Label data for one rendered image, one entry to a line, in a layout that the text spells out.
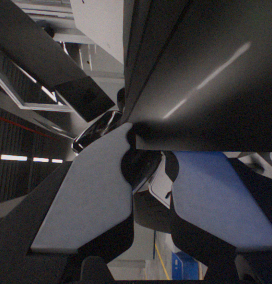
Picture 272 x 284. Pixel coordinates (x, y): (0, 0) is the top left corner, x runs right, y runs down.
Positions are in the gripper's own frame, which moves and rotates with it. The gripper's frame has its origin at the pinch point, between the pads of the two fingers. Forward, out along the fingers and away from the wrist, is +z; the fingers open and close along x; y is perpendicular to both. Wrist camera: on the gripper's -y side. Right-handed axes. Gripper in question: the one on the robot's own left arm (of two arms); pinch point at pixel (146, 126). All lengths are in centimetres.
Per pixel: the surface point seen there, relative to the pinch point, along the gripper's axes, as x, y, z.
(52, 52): -14.2, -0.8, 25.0
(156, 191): 1.8, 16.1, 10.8
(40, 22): -34, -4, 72
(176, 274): 49, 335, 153
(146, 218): 0.6, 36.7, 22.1
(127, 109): -1.3, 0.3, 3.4
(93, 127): -6.8, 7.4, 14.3
